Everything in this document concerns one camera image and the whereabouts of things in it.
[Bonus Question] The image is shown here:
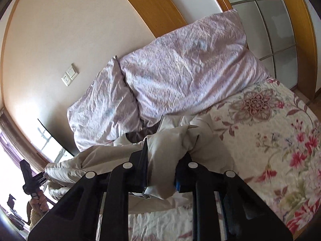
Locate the white down jacket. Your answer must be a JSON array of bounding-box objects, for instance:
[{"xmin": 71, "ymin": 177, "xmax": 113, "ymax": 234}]
[{"xmin": 45, "ymin": 114, "xmax": 239, "ymax": 209}]

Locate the white wall switch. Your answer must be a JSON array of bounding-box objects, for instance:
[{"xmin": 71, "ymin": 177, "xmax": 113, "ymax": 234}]
[{"xmin": 67, "ymin": 63, "xmax": 80, "ymax": 79}]

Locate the dark edged glass panel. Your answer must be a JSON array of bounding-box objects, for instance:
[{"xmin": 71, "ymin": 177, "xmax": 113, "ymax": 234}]
[{"xmin": 37, "ymin": 118, "xmax": 75, "ymax": 162}]

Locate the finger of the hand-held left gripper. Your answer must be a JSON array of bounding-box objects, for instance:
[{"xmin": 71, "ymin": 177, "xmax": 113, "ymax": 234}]
[{"xmin": 36, "ymin": 172, "xmax": 49, "ymax": 184}]

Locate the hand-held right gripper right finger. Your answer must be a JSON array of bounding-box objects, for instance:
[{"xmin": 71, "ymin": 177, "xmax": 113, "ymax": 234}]
[{"xmin": 176, "ymin": 153, "xmax": 293, "ymax": 241}]

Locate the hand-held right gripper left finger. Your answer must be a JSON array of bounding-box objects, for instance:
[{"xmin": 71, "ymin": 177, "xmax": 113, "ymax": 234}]
[{"xmin": 27, "ymin": 139, "xmax": 148, "ymax": 241}]

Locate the purple curtain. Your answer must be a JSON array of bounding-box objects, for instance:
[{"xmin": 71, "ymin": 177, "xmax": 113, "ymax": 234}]
[{"xmin": 0, "ymin": 113, "xmax": 46, "ymax": 167}]

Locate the wooden wall panel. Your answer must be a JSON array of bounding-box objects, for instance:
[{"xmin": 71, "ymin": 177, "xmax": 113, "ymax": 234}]
[{"xmin": 110, "ymin": 0, "xmax": 187, "ymax": 39}]

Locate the white wall socket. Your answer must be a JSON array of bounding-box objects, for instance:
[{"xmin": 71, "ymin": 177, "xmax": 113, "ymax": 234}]
[{"xmin": 61, "ymin": 71, "xmax": 72, "ymax": 86}]

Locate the lilac floral pillow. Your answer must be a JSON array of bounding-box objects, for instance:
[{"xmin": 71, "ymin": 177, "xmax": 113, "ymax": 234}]
[
  {"xmin": 67, "ymin": 55, "xmax": 144, "ymax": 152},
  {"xmin": 119, "ymin": 9, "xmax": 272, "ymax": 122}
]

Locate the window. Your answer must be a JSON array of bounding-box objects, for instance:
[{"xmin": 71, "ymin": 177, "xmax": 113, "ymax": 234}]
[{"xmin": 0, "ymin": 128, "xmax": 33, "ymax": 229}]

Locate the person's left hand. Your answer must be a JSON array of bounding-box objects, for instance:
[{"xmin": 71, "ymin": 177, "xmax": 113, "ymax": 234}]
[{"xmin": 29, "ymin": 189, "xmax": 49, "ymax": 212}]

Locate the person's left forearm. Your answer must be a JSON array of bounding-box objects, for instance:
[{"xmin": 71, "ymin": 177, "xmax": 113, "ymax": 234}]
[{"xmin": 27, "ymin": 204, "xmax": 47, "ymax": 229}]

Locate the floral bed sheet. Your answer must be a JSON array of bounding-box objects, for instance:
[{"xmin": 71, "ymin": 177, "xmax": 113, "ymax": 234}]
[{"xmin": 95, "ymin": 77, "xmax": 321, "ymax": 241}]

